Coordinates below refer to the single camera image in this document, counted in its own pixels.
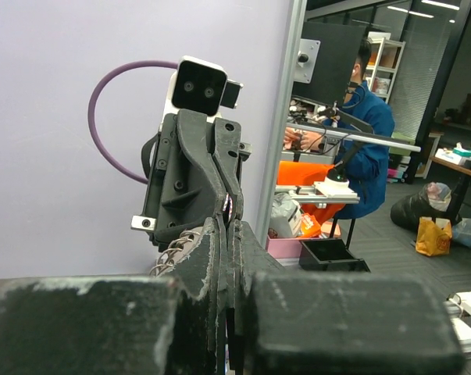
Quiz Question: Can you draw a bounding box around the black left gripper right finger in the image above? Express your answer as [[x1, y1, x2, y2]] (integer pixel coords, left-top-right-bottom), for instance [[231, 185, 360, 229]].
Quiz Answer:
[[227, 220, 466, 374]]

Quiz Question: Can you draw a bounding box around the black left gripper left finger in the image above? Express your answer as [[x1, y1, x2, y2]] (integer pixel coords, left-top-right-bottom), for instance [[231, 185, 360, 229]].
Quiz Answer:
[[0, 219, 225, 374]]

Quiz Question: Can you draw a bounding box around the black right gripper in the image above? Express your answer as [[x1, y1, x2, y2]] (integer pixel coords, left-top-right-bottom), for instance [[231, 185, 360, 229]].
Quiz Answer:
[[132, 109, 250, 246]]

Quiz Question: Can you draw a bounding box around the black plastic bin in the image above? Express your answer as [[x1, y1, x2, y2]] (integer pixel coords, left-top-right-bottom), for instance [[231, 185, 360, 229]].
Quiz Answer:
[[298, 238, 370, 272]]

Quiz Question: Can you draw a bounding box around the person in blue jacket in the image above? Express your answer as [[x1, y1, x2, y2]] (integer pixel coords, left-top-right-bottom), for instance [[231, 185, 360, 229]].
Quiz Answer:
[[285, 37, 396, 220]]

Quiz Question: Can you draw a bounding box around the yellow shopping bag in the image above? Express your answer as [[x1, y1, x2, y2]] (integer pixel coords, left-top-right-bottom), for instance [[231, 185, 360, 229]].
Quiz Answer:
[[415, 216, 452, 257]]

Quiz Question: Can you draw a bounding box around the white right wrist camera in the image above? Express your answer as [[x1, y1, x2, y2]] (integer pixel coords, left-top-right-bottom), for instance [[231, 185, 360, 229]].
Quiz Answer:
[[162, 55, 244, 122]]

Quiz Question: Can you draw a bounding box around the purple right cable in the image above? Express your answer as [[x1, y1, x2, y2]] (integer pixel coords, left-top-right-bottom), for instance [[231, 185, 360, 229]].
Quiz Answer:
[[87, 59, 180, 184]]

